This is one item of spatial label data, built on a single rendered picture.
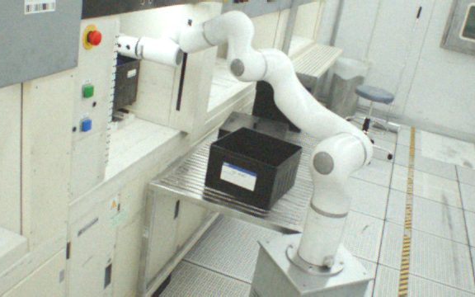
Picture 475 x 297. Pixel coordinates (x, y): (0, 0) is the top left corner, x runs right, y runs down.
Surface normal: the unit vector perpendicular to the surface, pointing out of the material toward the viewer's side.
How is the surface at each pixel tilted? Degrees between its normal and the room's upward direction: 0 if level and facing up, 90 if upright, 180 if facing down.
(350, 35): 90
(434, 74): 90
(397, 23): 90
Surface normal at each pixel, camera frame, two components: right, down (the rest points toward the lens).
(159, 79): -0.32, 0.30
